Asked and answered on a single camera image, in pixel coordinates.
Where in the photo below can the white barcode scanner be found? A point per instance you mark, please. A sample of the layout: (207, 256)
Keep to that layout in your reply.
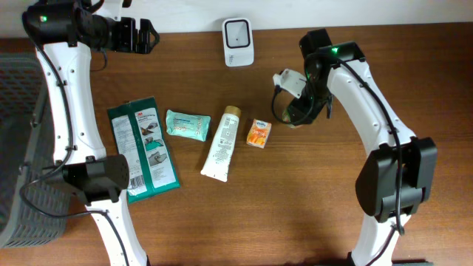
(238, 45)

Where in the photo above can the grey plastic basket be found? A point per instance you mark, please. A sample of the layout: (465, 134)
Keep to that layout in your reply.
(27, 145)

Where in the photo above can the white tube gold cap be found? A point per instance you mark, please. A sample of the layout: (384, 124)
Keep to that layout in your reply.
(222, 147)

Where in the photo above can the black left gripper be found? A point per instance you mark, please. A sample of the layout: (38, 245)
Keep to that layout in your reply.
(128, 42)

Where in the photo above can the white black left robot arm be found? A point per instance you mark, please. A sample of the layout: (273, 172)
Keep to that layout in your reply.
(64, 34)

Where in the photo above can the green lid glass jar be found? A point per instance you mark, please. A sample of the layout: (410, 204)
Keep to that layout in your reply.
(291, 119)

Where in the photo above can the teal wet wipes pack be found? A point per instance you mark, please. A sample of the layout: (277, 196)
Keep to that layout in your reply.
(189, 126)

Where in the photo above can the orange small juice carton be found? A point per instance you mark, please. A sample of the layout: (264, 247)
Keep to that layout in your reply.
(259, 133)

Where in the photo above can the green 3M cloth package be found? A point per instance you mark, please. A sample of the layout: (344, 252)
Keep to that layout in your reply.
(139, 137)

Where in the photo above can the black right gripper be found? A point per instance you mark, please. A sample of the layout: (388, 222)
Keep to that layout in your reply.
(310, 111)

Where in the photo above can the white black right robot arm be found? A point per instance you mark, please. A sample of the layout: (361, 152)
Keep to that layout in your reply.
(398, 173)

